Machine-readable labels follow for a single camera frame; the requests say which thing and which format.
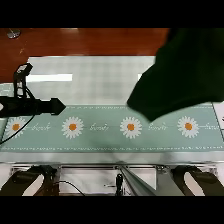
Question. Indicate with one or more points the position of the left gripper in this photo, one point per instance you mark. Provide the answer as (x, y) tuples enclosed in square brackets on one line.
[(46, 106)]

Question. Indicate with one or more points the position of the dark green T-shirt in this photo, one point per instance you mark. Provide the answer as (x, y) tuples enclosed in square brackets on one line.
[(186, 73)]

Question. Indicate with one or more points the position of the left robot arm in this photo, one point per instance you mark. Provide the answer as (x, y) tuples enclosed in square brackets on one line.
[(20, 106)]

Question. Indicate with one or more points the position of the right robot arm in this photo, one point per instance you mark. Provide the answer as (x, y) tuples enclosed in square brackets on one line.
[(203, 178)]

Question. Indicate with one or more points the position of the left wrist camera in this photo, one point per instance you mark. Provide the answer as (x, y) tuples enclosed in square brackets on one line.
[(22, 77)]

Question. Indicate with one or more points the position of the silver frame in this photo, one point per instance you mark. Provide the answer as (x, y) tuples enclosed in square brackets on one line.
[(144, 187)]

